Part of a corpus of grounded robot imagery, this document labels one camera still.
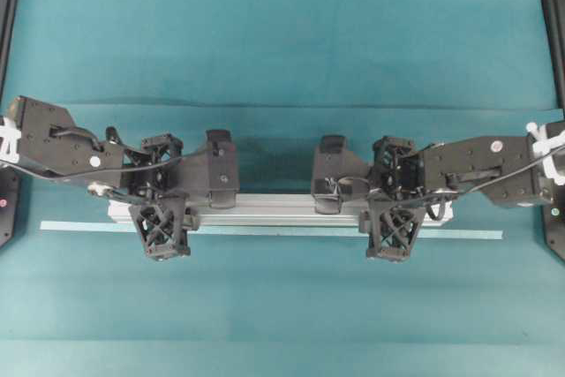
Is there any black right frame post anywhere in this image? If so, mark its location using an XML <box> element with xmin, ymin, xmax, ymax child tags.
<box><xmin>541</xmin><ymin>0</ymin><xmax>564</xmax><ymax>109</ymax></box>

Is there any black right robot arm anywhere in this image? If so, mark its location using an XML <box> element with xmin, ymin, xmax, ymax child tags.
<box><xmin>359</xmin><ymin>121</ymin><xmax>564</xmax><ymax>262</ymax></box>

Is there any silver aluminium extrusion rail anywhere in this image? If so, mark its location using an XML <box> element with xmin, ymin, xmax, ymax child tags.
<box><xmin>107</xmin><ymin>193</ymin><xmax>454</xmax><ymax>227</ymax></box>

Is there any light teal tape strip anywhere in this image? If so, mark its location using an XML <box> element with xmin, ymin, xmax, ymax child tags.
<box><xmin>40</xmin><ymin>221</ymin><xmax>503</xmax><ymax>241</ymax></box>

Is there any black frame post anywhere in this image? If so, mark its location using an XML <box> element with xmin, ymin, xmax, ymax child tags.
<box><xmin>0</xmin><ymin>0</ymin><xmax>18</xmax><ymax>97</ymax></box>
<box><xmin>541</xmin><ymin>0</ymin><xmax>564</xmax><ymax>109</ymax></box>

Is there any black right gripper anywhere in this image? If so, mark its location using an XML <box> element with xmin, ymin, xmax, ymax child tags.
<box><xmin>358</xmin><ymin>136</ymin><xmax>426</xmax><ymax>262</ymax></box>

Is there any black left frame post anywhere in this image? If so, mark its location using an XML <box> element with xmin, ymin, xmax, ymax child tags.
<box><xmin>0</xmin><ymin>0</ymin><xmax>18</xmax><ymax>97</ymax></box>

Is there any teal table cloth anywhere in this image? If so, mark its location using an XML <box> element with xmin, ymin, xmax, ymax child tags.
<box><xmin>1</xmin><ymin>0</ymin><xmax>564</xmax><ymax>376</ymax></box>

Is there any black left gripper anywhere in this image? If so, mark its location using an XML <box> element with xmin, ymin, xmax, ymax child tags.
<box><xmin>119</xmin><ymin>133</ymin><xmax>193</xmax><ymax>261</ymax></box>

